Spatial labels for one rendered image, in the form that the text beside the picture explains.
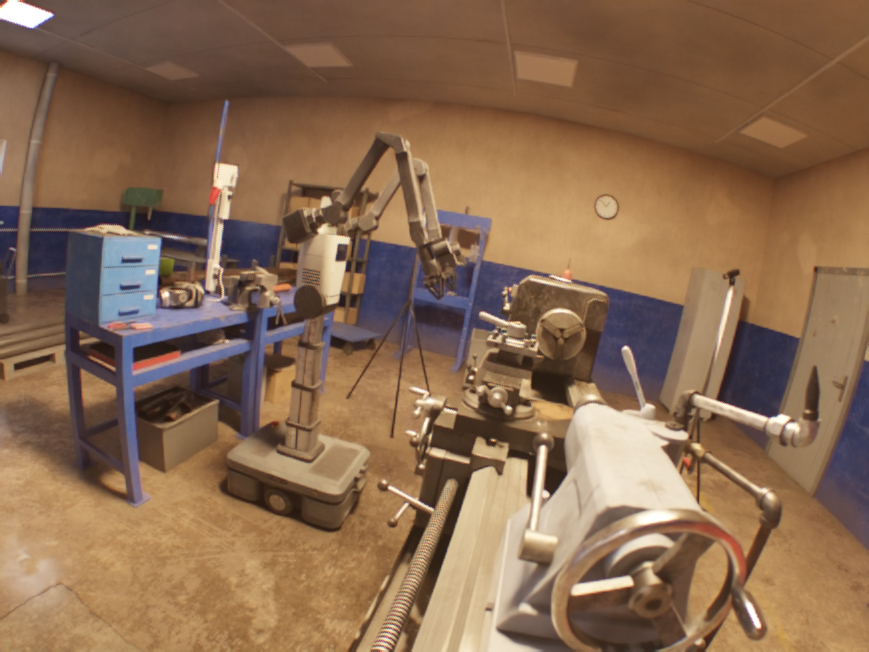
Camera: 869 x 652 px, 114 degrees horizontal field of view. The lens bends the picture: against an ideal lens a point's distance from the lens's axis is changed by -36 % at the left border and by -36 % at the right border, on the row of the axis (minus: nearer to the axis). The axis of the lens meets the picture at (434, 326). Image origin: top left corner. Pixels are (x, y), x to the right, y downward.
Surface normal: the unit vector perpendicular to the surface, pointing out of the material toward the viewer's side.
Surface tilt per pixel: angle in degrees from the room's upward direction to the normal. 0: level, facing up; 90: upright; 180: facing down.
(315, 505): 90
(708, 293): 90
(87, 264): 90
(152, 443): 90
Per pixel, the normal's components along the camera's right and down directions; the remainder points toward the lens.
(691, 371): -0.22, 0.14
